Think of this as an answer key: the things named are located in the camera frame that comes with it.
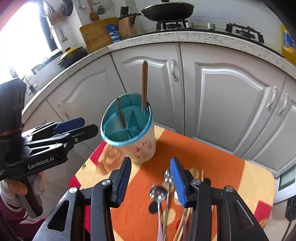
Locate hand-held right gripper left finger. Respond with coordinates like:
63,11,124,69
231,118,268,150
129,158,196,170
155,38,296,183
31,157,132,241

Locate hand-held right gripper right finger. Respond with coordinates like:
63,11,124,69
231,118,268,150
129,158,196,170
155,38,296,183
170,157,269,241

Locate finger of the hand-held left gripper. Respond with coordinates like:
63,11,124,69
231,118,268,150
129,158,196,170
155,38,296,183
24,124,99,155
23,117,85,140

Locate metal spoon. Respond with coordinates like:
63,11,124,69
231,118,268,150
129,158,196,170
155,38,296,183
149,184,168,241
162,169,174,234

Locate pale wooden chopstick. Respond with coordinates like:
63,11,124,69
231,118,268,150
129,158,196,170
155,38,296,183
178,207,193,241
172,170,204,241

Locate floral utensil holder cup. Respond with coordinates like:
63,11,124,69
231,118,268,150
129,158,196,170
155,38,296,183
100,93,156,164

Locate person's left forearm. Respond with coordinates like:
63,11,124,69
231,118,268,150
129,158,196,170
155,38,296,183
0,193,48,241

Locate person's left hand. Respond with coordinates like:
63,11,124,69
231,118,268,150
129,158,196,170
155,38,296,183
6,172,48,198

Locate grey cabinet door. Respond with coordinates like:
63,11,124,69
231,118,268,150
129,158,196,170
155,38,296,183
46,53,131,153
110,43,185,137
243,76,296,178
180,43,288,160

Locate medium brown chopstick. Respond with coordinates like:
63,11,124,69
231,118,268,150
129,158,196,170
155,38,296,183
116,97,127,129

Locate orange patterned blanket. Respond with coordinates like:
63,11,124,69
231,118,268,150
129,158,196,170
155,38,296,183
69,124,277,241

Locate black pot with yellow lid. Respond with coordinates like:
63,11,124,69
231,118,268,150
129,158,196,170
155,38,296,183
57,46,88,69

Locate dark brown chopstick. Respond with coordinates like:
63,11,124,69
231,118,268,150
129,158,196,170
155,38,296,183
143,61,148,117
142,61,146,117

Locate wooden cutting board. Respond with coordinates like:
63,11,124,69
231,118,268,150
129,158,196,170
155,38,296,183
79,17,119,53

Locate window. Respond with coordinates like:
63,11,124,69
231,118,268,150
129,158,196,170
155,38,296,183
0,2,63,77

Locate blue packet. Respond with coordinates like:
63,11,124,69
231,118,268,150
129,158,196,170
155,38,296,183
106,24,121,43

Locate wicker basket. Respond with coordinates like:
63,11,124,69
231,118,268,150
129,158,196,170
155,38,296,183
47,9,64,25

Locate white appliance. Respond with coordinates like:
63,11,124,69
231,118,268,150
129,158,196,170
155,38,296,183
274,168,296,204

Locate wooden knife block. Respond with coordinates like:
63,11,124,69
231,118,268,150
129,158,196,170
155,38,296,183
118,16,137,39

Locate wooden spatula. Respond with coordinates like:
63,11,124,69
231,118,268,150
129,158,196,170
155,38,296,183
87,0,100,21

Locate hanging black frying pan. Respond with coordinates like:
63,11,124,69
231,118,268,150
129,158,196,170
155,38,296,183
60,0,73,17

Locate black power strip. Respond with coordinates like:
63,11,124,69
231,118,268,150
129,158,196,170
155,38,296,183
285,199,296,220

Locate speckled stone countertop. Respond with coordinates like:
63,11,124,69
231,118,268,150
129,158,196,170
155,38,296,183
22,30,296,121

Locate black wok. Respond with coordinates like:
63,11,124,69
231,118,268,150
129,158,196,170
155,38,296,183
141,0,195,21

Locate black gas stove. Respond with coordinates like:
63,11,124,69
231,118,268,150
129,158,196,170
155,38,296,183
156,20,265,44

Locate yellow oil bottle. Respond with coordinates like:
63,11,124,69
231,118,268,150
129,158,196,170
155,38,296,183
281,25,296,61

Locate silver cabinet handle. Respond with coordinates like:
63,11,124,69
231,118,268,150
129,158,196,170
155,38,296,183
171,59,178,81
266,87,278,110
277,93,289,116
57,104,70,120

